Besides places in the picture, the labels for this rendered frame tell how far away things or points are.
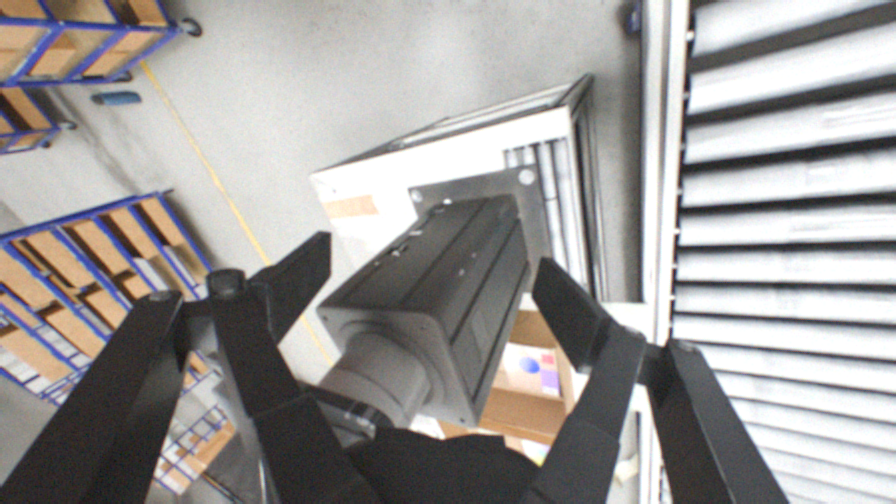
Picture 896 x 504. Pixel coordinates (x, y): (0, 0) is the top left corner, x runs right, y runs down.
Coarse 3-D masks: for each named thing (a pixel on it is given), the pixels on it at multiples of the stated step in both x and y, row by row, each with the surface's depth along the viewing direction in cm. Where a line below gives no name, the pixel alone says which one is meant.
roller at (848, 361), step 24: (720, 360) 53; (744, 360) 52; (768, 360) 50; (792, 360) 49; (816, 360) 48; (840, 360) 47; (864, 360) 46; (888, 360) 46; (840, 384) 47; (864, 384) 46; (888, 384) 45
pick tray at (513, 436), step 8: (440, 424) 90; (448, 424) 93; (480, 424) 81; (488, 424) 80; (496, 424) 79; (448, 432) 93; (456, 432) 97; (464, 432) 101; (472, 432) 101; (496, 432) 77; (504, 432) 77; (512, 432) 76; (520, 432) 76; (528, 432) 75; (512, 440) 93; (520, 440) 91; (528, 440) 73; (536, 440) 73; (544, 440) 72; (552, 440) 72; (520, 448) 94
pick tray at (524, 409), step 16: (528, 320) 62; (512, 336) 60; (528, 336) 59; (544, 336) 58; (560, 352) 58; (560, 368) 57; (496, 384) 82; (496, 400) 80; (512, 400) 78; (528, 400) 77; (544, 400) 76; (560, 400) 75; (496, 416) 76; (512, 416) 75; (528, 416) 74; (544, 416) 73; (560, 416) 72; (544, 432) 69
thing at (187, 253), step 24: (168, 192) 251; (72, 216) 237; (96, 216) 217; (0, 240) 184; (24, 264) 192; (168, 264) 257; (192, 264) 287; (48, 288) 200; (168, 288) 288; (192, 288) 268; (0, 312) 185; (72, 312) 209; (24, 384) 220
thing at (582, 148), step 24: (528, 96) 97; (576, 96) 55; (456, 120) 110; (480, 120) 80; (384, 144) 91; (408, 144) 93; (552, 144) 49; (576, 144) 73; (576, 168) 52; (576, 192) 52; (576, 216) 54; (600, 216) 107; (600, 240) 111; (600, 264) 117; (600, 288) 90
